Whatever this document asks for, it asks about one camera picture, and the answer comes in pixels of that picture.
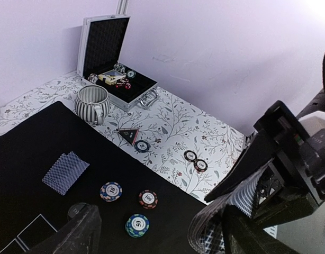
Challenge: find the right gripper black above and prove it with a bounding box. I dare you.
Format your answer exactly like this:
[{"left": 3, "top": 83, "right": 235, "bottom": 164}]
[{"left": 204, "top": 101, "right": 325, "bottom": 220}]

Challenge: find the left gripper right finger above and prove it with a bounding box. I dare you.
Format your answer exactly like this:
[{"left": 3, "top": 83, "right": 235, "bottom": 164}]
[{"left": 222, "top": 206, "right": 297, "bottom": 254}]

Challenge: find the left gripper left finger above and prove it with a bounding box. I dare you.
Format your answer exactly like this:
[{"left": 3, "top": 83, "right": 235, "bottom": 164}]
[{"left": 27, "top": 205, "right": 102, "bottom": 254}]

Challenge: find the clear acrylic dealer button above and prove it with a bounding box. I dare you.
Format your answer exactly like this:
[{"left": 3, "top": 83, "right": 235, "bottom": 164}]
[{"left": 67, "top": 202, "right": 90, "bottom": 221}]

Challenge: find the blue playing card deck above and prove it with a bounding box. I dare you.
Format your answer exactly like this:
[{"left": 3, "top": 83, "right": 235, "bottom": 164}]
[{"left": 187, "top": 170, "right": 264, "bottom": 253}]

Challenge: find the green blue chip stack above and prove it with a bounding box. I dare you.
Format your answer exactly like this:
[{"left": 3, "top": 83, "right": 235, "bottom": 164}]
[{"left": 134, "top": 140, "right": 150, "bottom": 153}]

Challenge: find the red black chip stack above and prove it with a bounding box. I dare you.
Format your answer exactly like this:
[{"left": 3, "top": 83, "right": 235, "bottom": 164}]
[{"left": 184, "top": 150, "right": 208, "bottom": 173}]

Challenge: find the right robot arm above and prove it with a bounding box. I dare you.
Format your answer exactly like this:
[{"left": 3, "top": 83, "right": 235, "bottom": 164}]
[{"left": 200, "top": 53, "right": 325, "bottom": 223}]

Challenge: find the floral tablecloth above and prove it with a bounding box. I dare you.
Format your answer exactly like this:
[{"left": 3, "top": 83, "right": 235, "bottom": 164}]
[{"left": 0, "top": 72, "right": 245, "bottom": 201}]

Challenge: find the black poker mat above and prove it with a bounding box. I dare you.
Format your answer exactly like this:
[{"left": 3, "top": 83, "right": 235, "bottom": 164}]
[{"left": 0, "top": 102, "right": 204, "bottom": 253}]

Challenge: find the black triangular card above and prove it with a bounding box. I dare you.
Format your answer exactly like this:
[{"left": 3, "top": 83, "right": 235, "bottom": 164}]
[{"left": 116, "top": 128, "right": 139, "bottom": 146}]

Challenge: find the striped grey mug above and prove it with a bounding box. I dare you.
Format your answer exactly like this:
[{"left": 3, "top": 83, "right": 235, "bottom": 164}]
[{"left": 75, "top": 85, "right": 110, "bottom": 125}]

